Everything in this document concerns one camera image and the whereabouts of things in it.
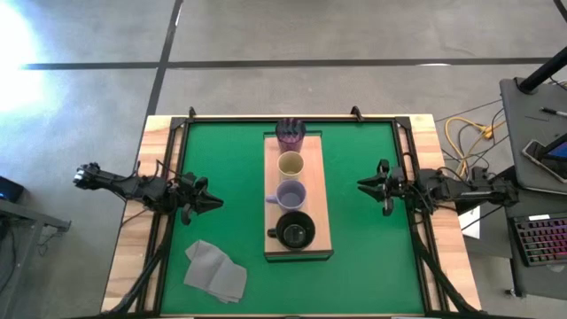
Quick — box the purple faceted plastic tumbler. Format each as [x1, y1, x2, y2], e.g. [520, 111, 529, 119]
[275, 117, 307, 154]

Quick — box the yellow cable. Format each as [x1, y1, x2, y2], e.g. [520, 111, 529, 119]
[444, 115, 507, 179]

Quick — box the green table mat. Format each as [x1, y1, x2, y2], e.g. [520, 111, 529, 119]
[159, 121, 426, 316]

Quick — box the lavender grey mug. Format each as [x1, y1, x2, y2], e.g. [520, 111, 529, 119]
[265, 179, 308, 213]

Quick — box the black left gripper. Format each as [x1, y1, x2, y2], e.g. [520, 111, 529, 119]
[173, 171, 225, 226]

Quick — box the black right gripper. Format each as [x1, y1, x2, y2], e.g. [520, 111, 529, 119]
[356, 159, 416, 218]

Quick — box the black box device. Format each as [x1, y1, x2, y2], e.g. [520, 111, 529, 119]
[0, 175, 26, 205]

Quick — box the white paper sheet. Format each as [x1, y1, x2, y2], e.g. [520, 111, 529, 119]
[457, 205, 482, 241]

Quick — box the white-edged phone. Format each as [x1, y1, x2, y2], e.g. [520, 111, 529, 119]
[521, 138, 567, 184]

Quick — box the black table frame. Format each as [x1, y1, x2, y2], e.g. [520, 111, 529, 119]
[100, 105, 483, 319]

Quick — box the backlit black keyboard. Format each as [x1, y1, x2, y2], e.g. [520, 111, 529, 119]
[512, 213, 567, 268]

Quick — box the tablet with blue screen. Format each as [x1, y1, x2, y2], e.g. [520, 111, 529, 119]
[542, 132, 567, 163]

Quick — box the grey metal side table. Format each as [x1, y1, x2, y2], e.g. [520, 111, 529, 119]
[0, 198, 73, 314]

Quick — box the grey side desk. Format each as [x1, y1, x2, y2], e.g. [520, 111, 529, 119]
[499, 76, 567, 197]

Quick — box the black mug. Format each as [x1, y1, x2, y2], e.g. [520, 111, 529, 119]
[267, 210, 317, 252]

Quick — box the cream tall cup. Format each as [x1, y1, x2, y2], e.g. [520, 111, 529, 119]
[276, 151, 306, 181]

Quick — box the black pole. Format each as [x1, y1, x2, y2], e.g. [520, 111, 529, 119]
[517, 43, 567, 95]

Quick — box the black pen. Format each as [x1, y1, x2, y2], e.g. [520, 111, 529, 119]
[539, 106, 567, 119]

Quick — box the grey cloth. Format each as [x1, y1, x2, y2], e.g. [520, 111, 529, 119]
[183, 239, 248, 305]

